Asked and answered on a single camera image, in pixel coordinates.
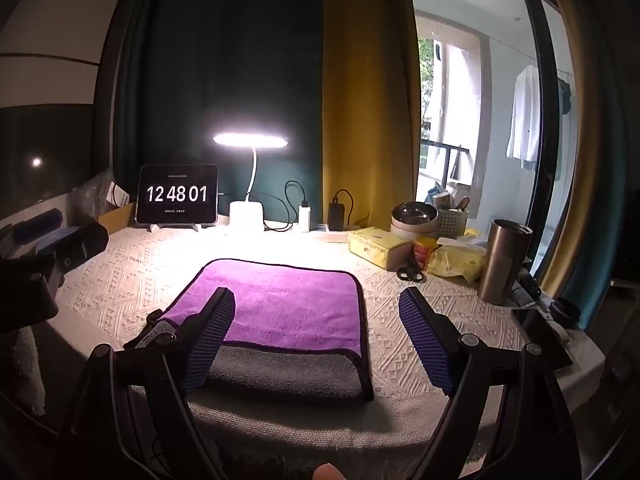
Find black window frame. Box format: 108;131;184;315
500;0;563;281

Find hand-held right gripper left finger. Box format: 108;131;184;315
70;286;236;480

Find person's right hand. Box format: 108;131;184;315
312;462;347;480

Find red and yellow jar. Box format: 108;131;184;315
412;237;440;272

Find dark green hanging garment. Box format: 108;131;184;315
556;76;572;117

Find white charger with cable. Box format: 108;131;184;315
264;180;307;233

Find yellow curtain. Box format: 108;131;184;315
537;0;608;291
320;0;422;233

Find white desk lamp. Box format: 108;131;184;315
212;131;291;232

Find cardboard box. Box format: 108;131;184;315
96;202;137;236

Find yellow plastic packet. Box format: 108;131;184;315
426;238;490;284

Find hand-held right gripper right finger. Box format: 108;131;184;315
398;286;584;480

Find metal bowl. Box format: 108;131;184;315
391;201;440;227

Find white plastic basket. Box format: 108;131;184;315
434;208;470;239

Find yellow tissue box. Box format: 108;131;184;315
347;226;415;271

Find white ceramic bowl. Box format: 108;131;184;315
389;217;439;242

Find black power adapter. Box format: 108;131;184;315
333;189;357;228

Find black scissors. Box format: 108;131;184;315
396;259;427;284

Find purple and grey towel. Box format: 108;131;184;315
123;258;376;402

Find black balcony railing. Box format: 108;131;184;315
419;139;472;187

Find white hanging shirt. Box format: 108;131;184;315
505;64;542;171

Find white textured tablecloth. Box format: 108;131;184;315
47;220;576;476

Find black round lens cap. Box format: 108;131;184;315
549;297;582;332

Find white power strip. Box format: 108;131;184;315
312;224;357;244

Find dark green curtain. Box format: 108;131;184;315
95;0;328;231

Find steel tumbler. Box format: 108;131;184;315
476;218;534;306

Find clear plastic bag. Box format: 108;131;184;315
72;169;118;222

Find black tablet showing clock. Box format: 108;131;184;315
135;163;220;225

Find white tablet stand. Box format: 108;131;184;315
144;222;203;234

